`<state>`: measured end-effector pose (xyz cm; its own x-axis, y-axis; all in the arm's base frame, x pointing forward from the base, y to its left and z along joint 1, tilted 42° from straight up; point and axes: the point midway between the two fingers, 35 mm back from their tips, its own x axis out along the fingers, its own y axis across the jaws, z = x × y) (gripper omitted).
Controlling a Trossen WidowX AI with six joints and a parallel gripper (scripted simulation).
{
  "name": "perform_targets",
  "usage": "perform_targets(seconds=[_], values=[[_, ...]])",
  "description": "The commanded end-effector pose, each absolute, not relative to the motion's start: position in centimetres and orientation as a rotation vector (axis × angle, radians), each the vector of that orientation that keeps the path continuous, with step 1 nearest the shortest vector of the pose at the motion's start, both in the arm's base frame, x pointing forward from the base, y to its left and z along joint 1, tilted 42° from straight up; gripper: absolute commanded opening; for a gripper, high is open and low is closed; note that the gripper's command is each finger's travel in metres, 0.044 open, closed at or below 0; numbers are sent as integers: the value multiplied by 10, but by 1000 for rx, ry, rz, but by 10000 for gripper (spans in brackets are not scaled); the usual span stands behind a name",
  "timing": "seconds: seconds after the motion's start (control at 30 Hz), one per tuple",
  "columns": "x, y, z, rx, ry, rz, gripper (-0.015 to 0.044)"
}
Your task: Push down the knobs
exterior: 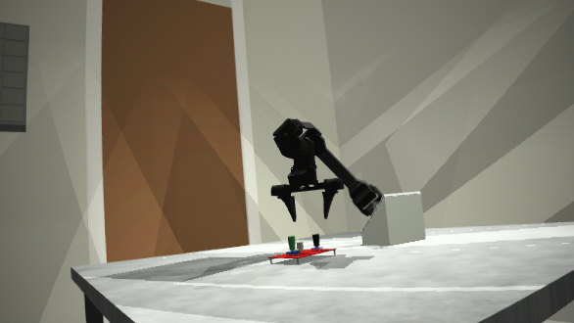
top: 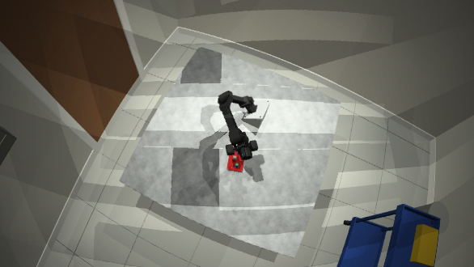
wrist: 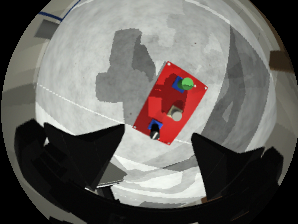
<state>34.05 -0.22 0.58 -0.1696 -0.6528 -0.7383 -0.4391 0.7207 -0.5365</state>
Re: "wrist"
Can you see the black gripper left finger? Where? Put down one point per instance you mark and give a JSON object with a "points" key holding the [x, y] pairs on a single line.
{"points": [[90, 153]]}

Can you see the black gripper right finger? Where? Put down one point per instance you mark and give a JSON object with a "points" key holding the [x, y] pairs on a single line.
{"points": [[219, 166]]}

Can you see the red circuit board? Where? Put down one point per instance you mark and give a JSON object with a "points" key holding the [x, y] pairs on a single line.
{"points": [[170, 104]]}

